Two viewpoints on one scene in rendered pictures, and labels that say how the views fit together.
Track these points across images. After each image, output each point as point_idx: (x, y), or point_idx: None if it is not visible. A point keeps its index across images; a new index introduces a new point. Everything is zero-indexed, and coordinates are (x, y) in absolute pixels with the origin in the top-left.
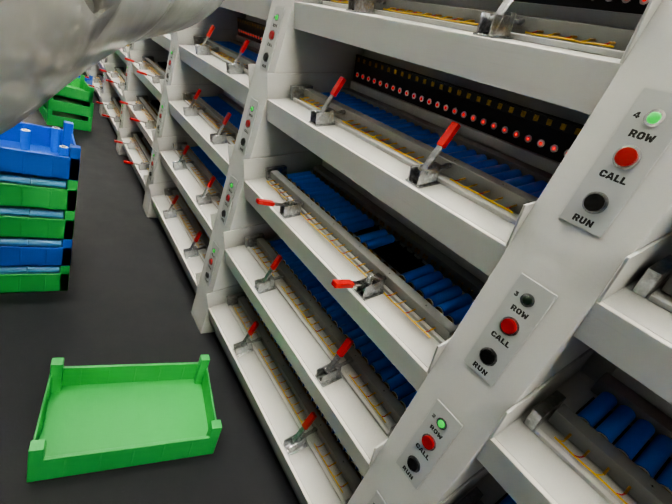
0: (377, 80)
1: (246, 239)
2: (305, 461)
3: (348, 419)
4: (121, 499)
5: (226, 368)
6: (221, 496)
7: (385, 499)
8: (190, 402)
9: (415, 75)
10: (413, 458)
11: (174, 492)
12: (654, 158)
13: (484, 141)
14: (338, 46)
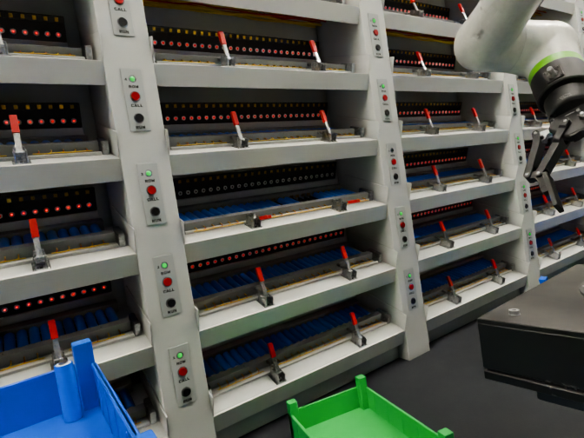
0: (187, 116)
1: (197, 307)
2: (368, 338)
3: (374, 271)
4: (430, 428)
5: (269, 426)
6: (394, 393)
7: (407, 268)
8: (326, 428)
9: (225, 103)
10: (403, 236)
11: (407, 410)
12: (388, 96)
13: (284, 124)
14: None
